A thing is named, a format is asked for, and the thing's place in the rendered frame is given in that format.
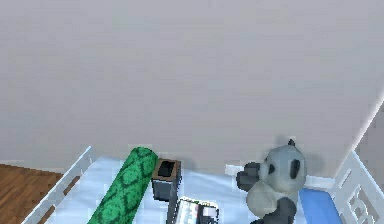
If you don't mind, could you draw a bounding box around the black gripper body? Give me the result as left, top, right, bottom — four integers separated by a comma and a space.
166, 199, 180, 224

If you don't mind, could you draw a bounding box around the dark box with brown rim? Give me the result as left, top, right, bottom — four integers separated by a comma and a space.
151, 158, 183, 202

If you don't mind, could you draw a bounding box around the white framed bed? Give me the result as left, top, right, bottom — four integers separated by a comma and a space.
21, 145, 384, 224

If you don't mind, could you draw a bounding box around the green patterned bolster pillow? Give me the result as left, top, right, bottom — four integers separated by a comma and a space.
87, 145, 160, 224

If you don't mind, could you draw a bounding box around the black and white panda toy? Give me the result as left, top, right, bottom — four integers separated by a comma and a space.
235, 138, 308, 224

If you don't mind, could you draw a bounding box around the blue pillow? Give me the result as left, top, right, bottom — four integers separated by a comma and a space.
298, 187, 344, 224

